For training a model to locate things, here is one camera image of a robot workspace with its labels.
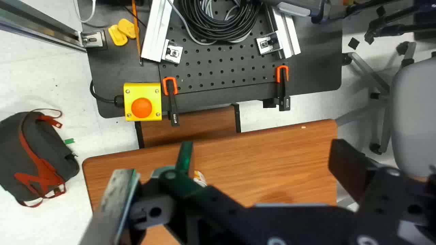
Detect white aluminium rail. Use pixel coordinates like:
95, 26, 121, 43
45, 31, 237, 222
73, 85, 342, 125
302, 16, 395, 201
267, 7, 301, 58
141, 0, 173, 62

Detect orange black clamp left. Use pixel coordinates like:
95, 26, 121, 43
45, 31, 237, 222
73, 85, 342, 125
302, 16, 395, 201
162, 76, 179, 126

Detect grey office chair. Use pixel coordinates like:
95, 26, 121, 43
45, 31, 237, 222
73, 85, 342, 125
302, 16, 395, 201
336, 41, 436, 181

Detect white aluminium rail right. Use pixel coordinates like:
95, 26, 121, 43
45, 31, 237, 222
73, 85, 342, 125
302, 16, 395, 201
267, 7, 301, 58

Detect coiled black cable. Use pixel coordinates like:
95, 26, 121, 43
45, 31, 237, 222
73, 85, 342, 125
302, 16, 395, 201
173, 0, 263, 45

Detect yellow emergency stop box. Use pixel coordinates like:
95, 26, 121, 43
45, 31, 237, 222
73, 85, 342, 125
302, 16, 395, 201
122, 83, 162, 121

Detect white aluminium rail left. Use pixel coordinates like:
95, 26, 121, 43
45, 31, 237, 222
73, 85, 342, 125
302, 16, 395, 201
141, 0, 173, 62

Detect silver aluminium floor profile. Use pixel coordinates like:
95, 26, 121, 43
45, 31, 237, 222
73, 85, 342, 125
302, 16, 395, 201
0, 0, 106, 51

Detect yellow plastic pieces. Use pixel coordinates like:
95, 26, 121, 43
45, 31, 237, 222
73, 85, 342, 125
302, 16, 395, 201
107, 17, 137, 46

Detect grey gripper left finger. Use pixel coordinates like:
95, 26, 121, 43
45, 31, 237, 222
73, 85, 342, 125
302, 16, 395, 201
79, 169, 140, 245

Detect black perforated breadboard plate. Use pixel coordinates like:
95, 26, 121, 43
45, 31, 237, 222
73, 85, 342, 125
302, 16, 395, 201
87, 12, 342, 118

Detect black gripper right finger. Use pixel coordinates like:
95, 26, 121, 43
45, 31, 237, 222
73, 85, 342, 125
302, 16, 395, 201
328, 139, 382, 203

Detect orange black clamp right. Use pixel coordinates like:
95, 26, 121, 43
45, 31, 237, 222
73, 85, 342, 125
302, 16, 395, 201
263, 64, 290, 111

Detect orange black clamp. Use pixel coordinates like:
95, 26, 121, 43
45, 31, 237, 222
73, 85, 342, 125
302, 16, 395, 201
263, 64, 290, 111
162, 76, 179, 126

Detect dark grey red bag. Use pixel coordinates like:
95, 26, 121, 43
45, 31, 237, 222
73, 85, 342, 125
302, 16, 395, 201
0, 110, 80, 208

